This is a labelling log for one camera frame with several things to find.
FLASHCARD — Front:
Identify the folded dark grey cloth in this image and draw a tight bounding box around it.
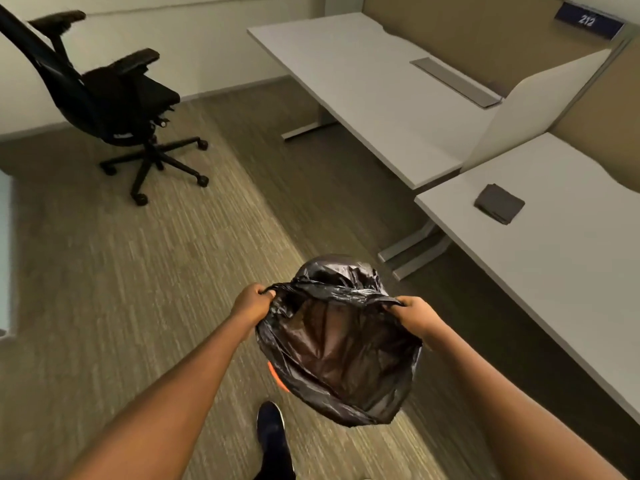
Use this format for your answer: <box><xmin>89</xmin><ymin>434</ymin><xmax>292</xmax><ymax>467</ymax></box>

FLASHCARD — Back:
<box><xmin>474</xmin><ymin>184</ymin><xmax>526</xmax><ymax>225</ymax></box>

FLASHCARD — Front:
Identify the person's left hand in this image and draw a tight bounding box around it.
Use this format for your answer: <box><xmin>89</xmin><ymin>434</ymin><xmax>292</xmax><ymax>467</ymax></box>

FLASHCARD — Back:
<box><xmin>230</xmin><ymin>283</ymin><xmax>276</xmax><ymax>332</ymax></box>

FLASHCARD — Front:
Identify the orange bin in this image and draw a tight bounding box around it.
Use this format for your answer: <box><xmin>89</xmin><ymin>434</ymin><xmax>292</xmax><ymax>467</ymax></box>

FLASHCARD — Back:
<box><xmin>266</xmin><ymin>361</ymin><xmax>291</xmax><ymax>394</ymax></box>

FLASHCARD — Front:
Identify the grey cable tray cover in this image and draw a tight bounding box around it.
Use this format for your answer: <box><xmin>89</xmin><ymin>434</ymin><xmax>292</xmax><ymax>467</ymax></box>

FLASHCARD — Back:
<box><xmin>410</xmin><ymin>57</ymin><xmax>502</xmax><ymax>109</ymax></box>

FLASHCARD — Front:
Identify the white desk with grey tray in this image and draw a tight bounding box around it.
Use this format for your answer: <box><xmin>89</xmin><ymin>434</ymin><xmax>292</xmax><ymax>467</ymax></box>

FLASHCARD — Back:
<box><xmin>247</xmin><ymin>13</ymin><xmax>503</xmax><ymax>191</ymax></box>

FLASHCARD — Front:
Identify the black office chair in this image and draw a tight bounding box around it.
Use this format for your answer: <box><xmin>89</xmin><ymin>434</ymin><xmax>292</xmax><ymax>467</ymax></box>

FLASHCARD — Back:
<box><xmin>0</xmin><ymin>5</ymin><xmax>210</xmax><ymax>207</ymax></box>

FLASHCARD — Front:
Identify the person's dark shoe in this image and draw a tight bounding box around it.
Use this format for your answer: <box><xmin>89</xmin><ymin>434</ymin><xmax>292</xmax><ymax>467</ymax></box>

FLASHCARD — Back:
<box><xmin>254</xmin><ymin>401</ymin><xmax>297</xmax><ymax>480</ymax></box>

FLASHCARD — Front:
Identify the black plastic trash bag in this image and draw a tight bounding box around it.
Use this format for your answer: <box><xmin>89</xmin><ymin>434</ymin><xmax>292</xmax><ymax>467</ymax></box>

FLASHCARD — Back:
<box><xmin>255</xmin><ymin>255</ymin><xmax>424</xmax><ymax>428</ymax></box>

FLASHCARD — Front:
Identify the person's right hand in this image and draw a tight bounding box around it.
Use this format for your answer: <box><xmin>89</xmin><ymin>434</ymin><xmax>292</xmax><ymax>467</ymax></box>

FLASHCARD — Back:
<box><xmin>389</xmin><ymin>296</ymin><xmax>447</xmax><ymax>341</ymax></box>

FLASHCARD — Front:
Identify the white desk divider panel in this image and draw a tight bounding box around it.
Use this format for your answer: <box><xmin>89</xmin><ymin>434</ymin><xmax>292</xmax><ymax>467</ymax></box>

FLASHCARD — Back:
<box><xmin>460</xmin><ymin>49</ymin><xmax>612</xmax><ymax>173</ymax></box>

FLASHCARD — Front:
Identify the beige partition panel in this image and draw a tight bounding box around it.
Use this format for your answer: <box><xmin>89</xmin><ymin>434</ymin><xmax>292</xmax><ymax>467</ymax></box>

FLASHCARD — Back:
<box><xmin>361</xmin><ymin>0</ymin><xmax>626</xmax><ymax>98</ymax></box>

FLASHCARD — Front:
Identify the person's right forearm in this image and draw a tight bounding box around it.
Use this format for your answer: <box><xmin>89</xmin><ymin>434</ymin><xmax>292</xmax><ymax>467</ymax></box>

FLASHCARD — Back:
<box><xmin>425</xmin><ymin>322</ymin><xmax>626</xmax><ymax>480</ymax></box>

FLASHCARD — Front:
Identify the person's left forearm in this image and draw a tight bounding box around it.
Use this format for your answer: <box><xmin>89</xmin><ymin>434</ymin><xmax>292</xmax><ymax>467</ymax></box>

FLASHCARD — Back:
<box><xmin>65</xmin><ymin>312</ymin><xmax>256</xmax><ymax>480</ymax></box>

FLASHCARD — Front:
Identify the blue wall sign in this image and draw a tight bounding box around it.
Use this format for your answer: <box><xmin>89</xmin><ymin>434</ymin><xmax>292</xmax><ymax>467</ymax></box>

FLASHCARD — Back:
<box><xmin>554</xmin><ymin>2</ymin><xmax>626</xmax><ymax>41</ymax></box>

